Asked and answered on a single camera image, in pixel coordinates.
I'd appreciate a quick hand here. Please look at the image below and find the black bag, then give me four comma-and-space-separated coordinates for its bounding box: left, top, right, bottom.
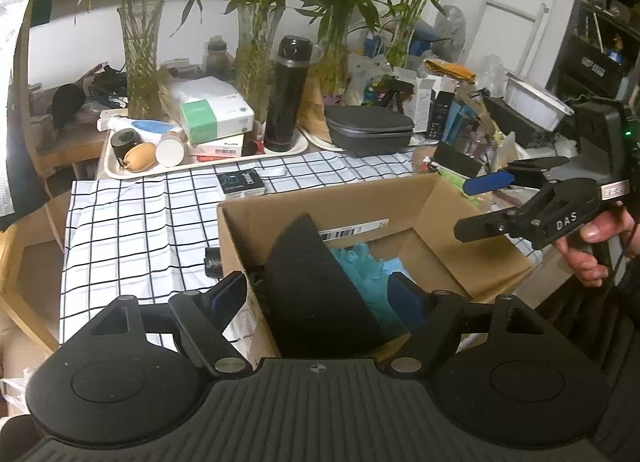
204, 248, 224, 279

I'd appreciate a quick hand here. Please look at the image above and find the teal fluffy cloth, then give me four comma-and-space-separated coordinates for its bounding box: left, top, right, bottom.
330, 242, 410, 341

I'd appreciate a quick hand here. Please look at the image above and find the black foam sponge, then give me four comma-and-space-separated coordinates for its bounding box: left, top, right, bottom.
262, 213, 384, 359

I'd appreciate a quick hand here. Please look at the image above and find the person right hand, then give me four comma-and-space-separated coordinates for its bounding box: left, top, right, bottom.
553, 201, 640, 289

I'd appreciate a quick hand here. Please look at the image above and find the green wipes pack on plate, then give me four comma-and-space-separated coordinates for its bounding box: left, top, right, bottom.
437, 167, 480, 203

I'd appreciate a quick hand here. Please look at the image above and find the cardboard box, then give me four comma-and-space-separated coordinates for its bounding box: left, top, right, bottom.
216, 172, 536, 368

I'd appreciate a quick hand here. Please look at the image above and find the checkered tablecloth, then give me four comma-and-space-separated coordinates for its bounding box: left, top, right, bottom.
58, 149, 547, 345

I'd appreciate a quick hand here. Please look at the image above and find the small black box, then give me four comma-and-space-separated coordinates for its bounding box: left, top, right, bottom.
217, 170, 266, 200

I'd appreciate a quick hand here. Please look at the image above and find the grey zip case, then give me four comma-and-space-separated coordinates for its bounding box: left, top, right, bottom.
324, 106, 414, 156

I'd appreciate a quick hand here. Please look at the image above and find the pink white flat box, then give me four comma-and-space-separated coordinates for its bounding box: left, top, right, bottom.
188, 134, 244, 158

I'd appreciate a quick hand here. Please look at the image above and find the white round jar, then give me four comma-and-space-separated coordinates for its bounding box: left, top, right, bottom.
155, 132, 186, 167

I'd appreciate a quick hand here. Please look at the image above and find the beige egg-shaped sponge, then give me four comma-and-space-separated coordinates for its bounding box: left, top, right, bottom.
122, 143, 156, 173

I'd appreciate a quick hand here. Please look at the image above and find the white serving tray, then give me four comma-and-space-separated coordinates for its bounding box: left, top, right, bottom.
102, 126, 310, 181

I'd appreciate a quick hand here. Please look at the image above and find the black tape roll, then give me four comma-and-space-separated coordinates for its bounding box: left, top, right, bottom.
110, 129, 143, 163

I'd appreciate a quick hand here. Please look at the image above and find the green white tissue box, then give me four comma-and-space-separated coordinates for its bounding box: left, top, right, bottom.
180, 94, 254, 145

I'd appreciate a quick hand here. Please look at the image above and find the glass vase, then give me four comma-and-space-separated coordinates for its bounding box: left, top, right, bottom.
117, 1, 164, 120
235, 2, 283, 123
316, 4, 352, 95

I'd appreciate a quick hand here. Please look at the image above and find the black thermos bottle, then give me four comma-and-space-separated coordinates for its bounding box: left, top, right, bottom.
264, 36, 314, 152

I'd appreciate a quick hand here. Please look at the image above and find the left glass vase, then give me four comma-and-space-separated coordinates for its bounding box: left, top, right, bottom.
117, 1, 164, 120

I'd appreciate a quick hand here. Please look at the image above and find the silver foil bag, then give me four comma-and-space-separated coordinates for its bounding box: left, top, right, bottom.
1, 0, 51, 230

